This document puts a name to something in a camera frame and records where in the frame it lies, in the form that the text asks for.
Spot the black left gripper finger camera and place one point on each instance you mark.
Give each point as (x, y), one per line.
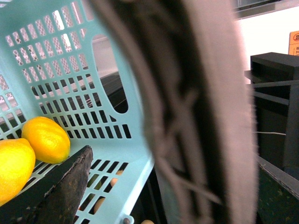
(55, 198)

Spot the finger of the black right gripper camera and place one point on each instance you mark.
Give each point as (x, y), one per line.
(278, 200)

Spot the yellow lemon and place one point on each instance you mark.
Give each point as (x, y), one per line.
(49, 140)
(17, 161)

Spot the mint green shopping basket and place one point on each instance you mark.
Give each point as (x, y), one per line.
(58, 61)

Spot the black upper shelf frame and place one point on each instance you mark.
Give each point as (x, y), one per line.
(274, 78)

